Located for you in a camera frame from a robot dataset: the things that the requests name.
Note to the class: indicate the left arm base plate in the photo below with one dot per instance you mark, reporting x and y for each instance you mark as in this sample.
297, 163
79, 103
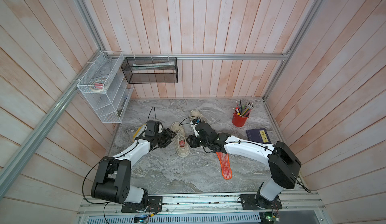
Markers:
149, 204

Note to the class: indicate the red insole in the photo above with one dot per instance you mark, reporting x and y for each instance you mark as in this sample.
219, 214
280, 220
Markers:
225, 165

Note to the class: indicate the beige lace sneaker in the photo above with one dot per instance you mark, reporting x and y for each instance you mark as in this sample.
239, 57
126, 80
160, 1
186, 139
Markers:
179, 140
196, 118

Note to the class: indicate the tape roll in shelf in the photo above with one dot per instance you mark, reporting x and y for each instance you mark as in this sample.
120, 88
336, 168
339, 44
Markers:
100, 85

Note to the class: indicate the yellow alarm clock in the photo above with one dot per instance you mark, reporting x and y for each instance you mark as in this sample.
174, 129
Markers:
138, 132

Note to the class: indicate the white wire wall shelf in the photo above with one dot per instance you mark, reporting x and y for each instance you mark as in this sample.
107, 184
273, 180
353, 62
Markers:
110, 106

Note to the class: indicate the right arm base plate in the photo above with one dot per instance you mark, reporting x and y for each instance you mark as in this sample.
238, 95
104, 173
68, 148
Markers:
256, 202

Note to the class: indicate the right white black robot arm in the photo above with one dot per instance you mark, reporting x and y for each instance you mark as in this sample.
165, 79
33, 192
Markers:
283, 164

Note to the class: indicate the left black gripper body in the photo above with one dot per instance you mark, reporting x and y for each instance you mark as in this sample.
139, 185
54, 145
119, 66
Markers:
164, 138

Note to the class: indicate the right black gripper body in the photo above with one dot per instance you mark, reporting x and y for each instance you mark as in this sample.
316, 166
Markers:
198, 141

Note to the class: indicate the black mesh wall basket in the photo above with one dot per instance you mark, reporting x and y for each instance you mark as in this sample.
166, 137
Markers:
150, 70

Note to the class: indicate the pens and pencils bunch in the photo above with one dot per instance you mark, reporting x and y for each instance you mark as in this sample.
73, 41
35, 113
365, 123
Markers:
243, 109

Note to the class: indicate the red pen cup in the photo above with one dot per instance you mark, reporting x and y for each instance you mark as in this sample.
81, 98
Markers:
239, 121

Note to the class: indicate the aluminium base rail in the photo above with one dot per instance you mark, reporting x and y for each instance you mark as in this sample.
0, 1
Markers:
201, 205

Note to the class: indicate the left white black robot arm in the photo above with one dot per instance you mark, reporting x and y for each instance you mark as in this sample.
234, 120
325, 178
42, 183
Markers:
112, 182

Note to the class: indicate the dark blue book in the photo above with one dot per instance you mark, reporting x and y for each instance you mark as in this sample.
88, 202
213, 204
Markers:
258, 135

